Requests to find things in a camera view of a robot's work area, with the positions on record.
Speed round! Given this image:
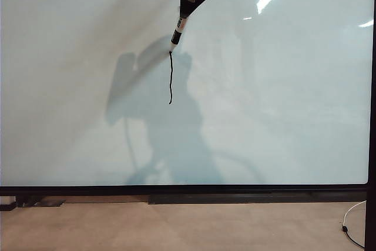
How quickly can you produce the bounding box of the white cable with black connector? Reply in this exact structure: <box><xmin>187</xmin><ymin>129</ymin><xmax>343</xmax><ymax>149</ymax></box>
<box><xmin>340</xmin><ymin>200</ymin><xmax>368</xmax><ymax>247</ymax></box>

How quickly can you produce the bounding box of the black stand post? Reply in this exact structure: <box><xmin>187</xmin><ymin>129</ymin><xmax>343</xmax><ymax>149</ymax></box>
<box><xmin>364</xmin><ymin>0</ymin><xmax>376</xmax><ymax>251</ymax></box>

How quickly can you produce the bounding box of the long black floor base bar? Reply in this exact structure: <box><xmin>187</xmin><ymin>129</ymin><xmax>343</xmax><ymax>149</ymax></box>
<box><xmin>147</xmin><ymin>193</ymin><xmax>368</xmax><ymax>205</ymax></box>

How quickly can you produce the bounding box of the white glass whiteboard black frame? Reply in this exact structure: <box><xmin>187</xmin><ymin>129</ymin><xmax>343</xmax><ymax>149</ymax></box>
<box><xmin>0</xmin><ymin>0</ymin><xmax>376</xmax><ymax>196</ymax></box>

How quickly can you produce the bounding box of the black marker line drawing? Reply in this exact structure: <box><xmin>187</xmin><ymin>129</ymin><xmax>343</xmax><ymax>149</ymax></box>
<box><xmin>167</xmin><ymin>51</ymin><xmax>174</xmax><ymax>106</ymax></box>

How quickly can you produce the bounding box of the black caster bracket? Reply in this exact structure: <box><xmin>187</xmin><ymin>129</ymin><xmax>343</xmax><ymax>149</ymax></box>
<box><xmin>16</xmin><ymin>195</ymin><xmax>39</xmax><ymax>208</ymax></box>

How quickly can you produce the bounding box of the black and white marker pen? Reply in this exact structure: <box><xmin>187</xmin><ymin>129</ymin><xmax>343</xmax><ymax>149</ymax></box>
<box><xmin>168</xmin><ymin>15</ymin><xmax>189</xmax><ymax>54</ymax></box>

